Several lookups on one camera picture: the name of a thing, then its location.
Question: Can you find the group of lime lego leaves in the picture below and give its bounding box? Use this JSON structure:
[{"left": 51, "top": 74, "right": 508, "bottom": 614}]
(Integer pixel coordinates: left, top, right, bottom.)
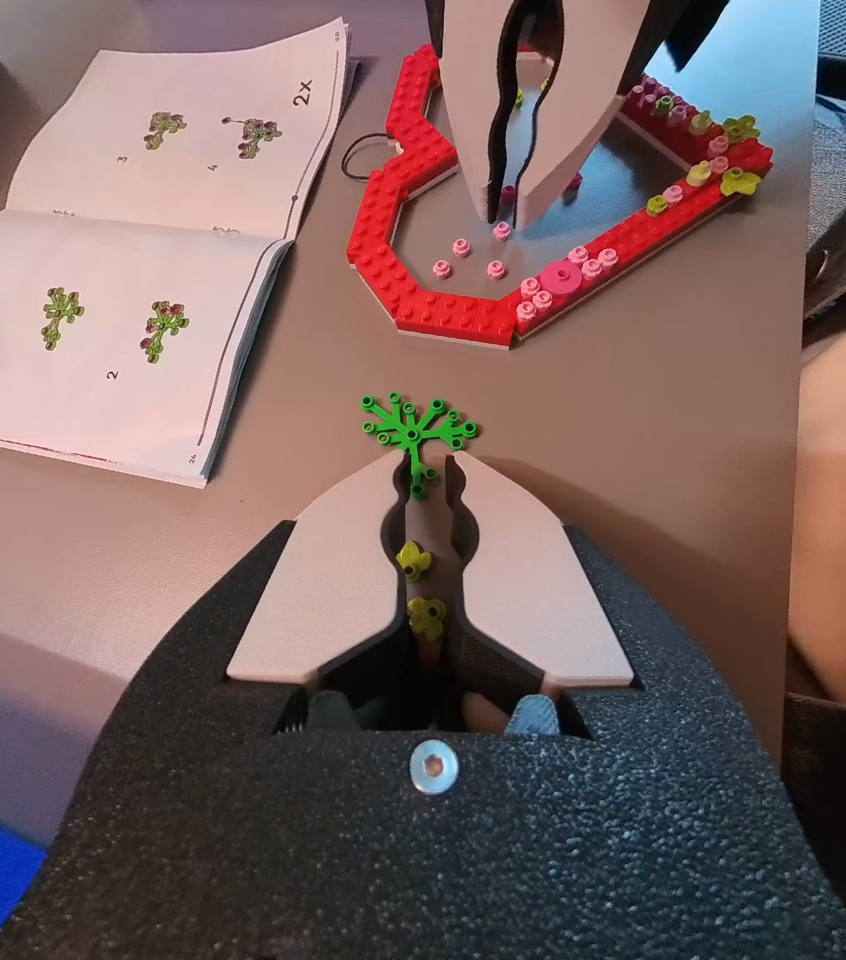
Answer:
[{"left": 396, "top": 541, "right": 448, "bottom": 642}]

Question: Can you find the black cord loop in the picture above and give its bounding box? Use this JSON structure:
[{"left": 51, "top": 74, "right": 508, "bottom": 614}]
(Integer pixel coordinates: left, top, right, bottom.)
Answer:
[{"left": 340, "top": 131, "right": 405, "bottom": 183}]

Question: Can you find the red lego heart frame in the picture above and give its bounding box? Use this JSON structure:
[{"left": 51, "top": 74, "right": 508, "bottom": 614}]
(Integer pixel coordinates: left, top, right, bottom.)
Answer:
[{"left": 346, "top": 43, "right": 775, "bottom": 352}]

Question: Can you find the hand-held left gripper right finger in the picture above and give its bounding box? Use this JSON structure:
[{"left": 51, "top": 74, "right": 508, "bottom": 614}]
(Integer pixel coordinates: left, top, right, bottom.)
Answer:
[{"left": 441, "top": 453, "right": 636, "bottom": 690}]

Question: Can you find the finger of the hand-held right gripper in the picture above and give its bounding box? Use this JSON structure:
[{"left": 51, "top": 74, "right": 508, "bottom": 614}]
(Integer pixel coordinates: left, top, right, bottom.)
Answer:
[
  {"left": 516, "top": 0, "right": 662, "bottom": 231},
  {"left": 438, "top": 0, "right": 522, "bottom": 226}
]

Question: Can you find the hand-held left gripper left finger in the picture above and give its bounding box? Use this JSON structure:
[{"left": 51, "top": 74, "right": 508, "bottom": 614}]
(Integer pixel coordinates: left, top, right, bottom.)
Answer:
[{"left": 226, "top": 453, "right": 421, "bottom": 688}]

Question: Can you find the green lego plant piece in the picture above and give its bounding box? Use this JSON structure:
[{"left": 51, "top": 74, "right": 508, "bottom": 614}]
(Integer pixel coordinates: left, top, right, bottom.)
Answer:
[{"left": 360, "top": 392, "right": 480, "bottom": 500}]

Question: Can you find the lego instruction booklet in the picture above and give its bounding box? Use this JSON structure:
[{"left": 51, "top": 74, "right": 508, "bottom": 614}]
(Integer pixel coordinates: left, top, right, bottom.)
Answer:
[{"left": 0, "top": 18, "right": 358, "bottom": 490}]

